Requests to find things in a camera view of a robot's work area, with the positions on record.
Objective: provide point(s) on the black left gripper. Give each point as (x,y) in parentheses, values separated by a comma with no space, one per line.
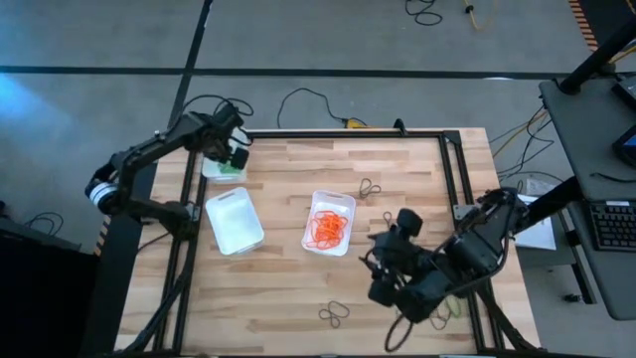
(218,134)

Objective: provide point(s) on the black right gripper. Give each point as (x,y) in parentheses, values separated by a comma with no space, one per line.
(392,253)

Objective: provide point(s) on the white plastic basket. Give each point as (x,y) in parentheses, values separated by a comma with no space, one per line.
(211,175)
(348,204)
(233,224)

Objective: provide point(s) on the orange rubber bands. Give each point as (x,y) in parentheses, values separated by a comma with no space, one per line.
(325,229)

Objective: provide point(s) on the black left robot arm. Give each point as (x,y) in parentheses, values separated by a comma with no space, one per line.
(149,149)

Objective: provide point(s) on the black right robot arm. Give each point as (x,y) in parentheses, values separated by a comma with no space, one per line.
(477,248)

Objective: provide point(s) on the white paper sheet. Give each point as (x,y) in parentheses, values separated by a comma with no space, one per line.
(539,238)

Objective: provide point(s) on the black striped-edge platform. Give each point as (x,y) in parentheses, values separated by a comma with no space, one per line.
(114,278)

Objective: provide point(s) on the small black floor object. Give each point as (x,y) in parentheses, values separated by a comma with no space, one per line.
(572,298)

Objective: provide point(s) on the black keyboard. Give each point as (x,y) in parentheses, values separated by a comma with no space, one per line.
(613,226)

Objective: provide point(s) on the grey side desk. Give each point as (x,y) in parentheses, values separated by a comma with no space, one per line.
(586,139)

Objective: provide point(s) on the black cabinet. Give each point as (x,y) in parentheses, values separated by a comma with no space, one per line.
(40,298)

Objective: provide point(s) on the black tablet screen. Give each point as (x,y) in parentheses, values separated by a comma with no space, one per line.
(627,146)

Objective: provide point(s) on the black diagonal pole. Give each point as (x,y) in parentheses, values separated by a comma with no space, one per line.
(596,57)

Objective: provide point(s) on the black desk device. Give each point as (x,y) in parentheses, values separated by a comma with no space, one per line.
(627,89)

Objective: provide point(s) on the black striped-edge floor mat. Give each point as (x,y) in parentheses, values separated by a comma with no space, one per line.
(584,25)

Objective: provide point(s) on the silver metal bracket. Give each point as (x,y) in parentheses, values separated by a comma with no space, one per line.
(459,213)

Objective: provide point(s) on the black aluminium table frame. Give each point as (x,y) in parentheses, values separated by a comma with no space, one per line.
(323,134)

